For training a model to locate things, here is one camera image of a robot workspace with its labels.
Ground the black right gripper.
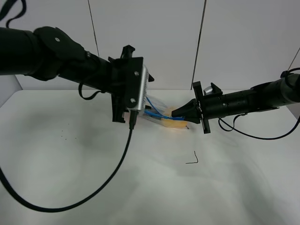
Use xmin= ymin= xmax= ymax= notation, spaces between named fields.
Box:
xmin=172 ymin=81 xmax=223 ymax=134

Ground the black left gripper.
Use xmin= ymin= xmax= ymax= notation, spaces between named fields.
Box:
xmin=109 ymin=45 xmax=154 ymax=123

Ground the clear zip bag blue zipper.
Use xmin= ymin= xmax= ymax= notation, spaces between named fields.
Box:
xmin=140 ymin=95 xmax=190 ymax=129

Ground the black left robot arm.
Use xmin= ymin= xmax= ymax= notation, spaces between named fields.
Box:
xmin=0 ymin=27 xmax=153 ymax=123

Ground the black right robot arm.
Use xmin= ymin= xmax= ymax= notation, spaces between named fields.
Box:
xmin=172 ymin=69 xmax=300 ymax=134

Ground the yellow pear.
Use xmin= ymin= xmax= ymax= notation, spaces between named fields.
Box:
xmin=161 ymin=107 xmax=188 ymax=128

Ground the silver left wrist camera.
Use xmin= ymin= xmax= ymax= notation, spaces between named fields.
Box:
xmin=128 ymin=65 xmax=149 ymax=111

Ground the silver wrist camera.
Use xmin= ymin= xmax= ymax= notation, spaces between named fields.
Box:
xmin=203 ymin=86 xmax=214 ymax=96
xmin=128 ymin=65 xmax=149 ymax=111

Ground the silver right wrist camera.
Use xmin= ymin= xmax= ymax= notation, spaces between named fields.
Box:
xmin=203 ymin=86 xmax=214 ymax=96

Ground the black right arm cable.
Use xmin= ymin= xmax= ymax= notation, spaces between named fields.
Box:
xmin=217 ymin=67 xmax=300 ymax=141

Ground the black left camera cable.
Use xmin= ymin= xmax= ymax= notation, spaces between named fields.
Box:
xmin=0 ymin=110 xmax=139 ymax=207

